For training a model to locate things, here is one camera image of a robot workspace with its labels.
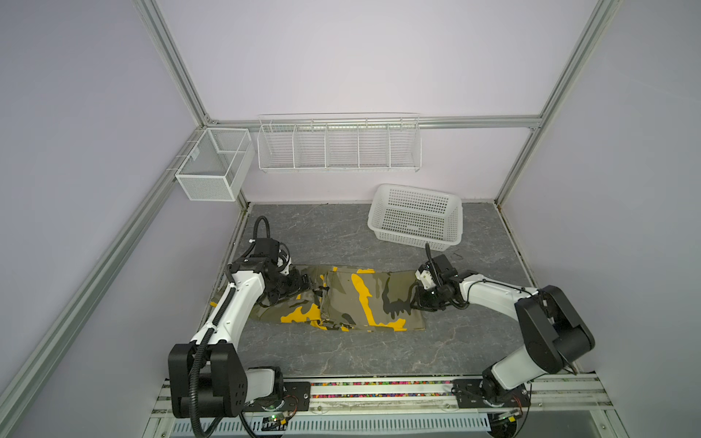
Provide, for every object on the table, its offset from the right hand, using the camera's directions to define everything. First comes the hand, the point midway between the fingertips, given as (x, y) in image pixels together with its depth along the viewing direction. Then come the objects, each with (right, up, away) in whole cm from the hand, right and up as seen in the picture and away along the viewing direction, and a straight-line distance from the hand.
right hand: (414, 306), depth 90 cm
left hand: (-35, +7, -9) cm, 37 cm away
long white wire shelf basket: (-24, +58, +8) cm, 63 cm away
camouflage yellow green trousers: (-22, +2, +1) cm, 22 cm away
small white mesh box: (-72, +50, +11) cm, 88 cm away
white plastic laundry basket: (+6, +31, +25) cm, 41 cm away
